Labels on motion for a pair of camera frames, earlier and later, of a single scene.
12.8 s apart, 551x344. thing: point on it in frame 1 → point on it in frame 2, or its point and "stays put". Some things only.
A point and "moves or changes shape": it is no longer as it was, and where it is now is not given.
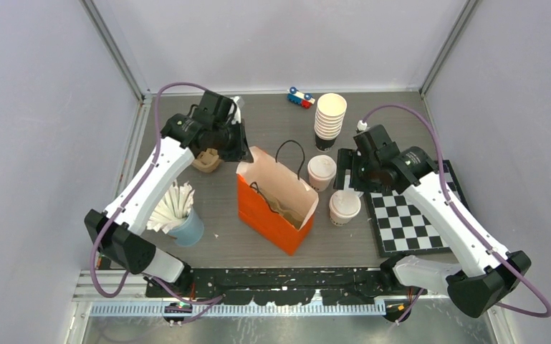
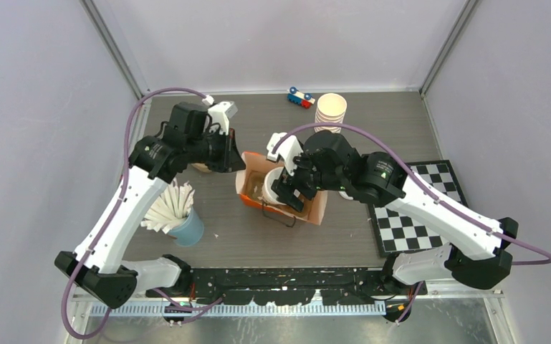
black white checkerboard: [403, 226] stays put
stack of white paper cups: [330, 110] stays put
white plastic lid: [345, 204] → [269, 196]
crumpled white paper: [175, 205] stays put
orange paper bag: [274, 202] moves or changes shape
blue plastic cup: [190, 232] stays put
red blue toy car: [304, 99] stays put
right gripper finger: [345, 161] → [297, 203]
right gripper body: [365, 176] → [307, 176]
